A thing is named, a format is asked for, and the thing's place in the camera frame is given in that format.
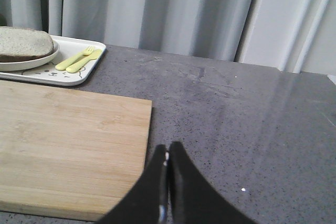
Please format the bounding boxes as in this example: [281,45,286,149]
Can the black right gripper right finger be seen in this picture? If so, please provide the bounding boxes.
[169,142,254,223]

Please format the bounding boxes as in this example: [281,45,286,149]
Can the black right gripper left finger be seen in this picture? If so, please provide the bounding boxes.
[96,145,168,223]

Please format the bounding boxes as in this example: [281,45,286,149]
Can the white round plate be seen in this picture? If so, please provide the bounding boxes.
[1,40,59,71]

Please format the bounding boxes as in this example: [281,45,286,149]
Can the bread slice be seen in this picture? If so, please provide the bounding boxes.
[1,26,55,62]

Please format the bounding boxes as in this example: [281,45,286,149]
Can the white rectangular tray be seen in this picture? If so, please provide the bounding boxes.
[1,35,107,87]

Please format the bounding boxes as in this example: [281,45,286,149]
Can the wooden cutting board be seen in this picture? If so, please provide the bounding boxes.
[1,81,152,221]

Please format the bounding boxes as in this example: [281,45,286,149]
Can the yellow plastic knife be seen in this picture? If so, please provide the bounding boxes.
[66,49,102,73]

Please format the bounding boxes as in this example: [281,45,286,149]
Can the yellow plastic fork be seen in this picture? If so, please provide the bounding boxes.
[55,46,94,71]

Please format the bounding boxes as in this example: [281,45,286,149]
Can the grey curtain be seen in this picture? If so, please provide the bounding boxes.
[1,0,335,75]

